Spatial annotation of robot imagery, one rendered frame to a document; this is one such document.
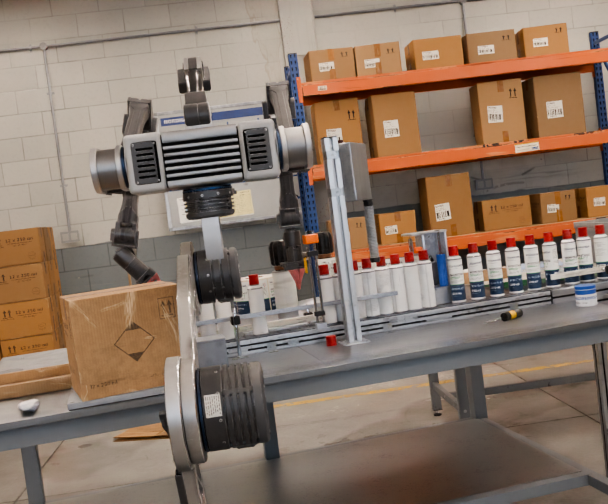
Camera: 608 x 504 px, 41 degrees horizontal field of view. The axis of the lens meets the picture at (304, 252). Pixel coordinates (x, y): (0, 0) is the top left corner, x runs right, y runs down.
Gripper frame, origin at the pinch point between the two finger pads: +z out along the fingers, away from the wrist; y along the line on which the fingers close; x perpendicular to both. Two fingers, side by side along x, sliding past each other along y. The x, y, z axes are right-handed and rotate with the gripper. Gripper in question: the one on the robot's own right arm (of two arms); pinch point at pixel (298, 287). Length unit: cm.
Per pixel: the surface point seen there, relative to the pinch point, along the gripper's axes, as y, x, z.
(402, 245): -158, -336, 17
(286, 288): 1.1, -17.2, 1.8
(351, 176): -16.9, 23.7, -35.2
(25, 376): 94, -5, 16
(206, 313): 33.7, 9.4, 2.9
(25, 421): 88, 54, 18
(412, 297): -37.8, 8.3, 8.8
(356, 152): -21, 19, -43
